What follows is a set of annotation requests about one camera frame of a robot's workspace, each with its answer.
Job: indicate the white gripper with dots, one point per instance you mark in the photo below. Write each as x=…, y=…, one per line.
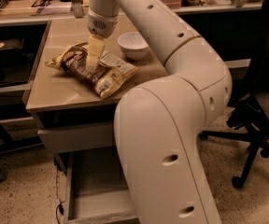
x=103, y=24

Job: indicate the black table leg frame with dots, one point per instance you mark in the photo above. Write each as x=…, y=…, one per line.
x=8, y=143

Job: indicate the open middle drawer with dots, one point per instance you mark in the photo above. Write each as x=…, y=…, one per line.
x=96, y=190

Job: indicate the grey drawer cabinet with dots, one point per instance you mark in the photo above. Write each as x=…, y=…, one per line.
x=70, y=117

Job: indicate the black office chair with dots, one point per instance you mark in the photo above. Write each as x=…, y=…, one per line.
x=251, y=102

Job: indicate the brown chip bag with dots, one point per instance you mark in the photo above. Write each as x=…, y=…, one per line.
x=105, y=79

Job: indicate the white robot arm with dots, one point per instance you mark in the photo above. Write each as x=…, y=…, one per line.
x=156, y=123

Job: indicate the white bowl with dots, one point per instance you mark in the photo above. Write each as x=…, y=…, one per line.
x=133, y=46

